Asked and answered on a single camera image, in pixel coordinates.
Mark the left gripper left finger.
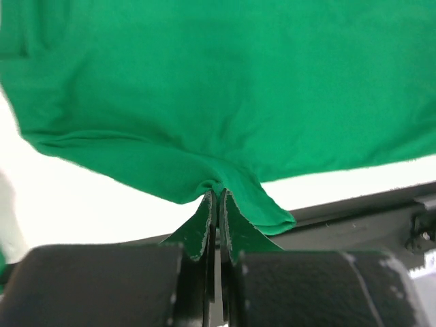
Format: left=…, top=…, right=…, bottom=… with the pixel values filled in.
left=6, top=191, right=217, bottom=326

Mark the green t shirt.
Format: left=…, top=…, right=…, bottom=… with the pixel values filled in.
left=1, top=1, right=435, bottom=235

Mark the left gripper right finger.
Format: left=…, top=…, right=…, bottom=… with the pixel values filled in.
left=219, top=190, right=429, bottom=326

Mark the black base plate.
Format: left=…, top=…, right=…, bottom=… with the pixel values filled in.
left=117, top=189, right=435, bottom=269

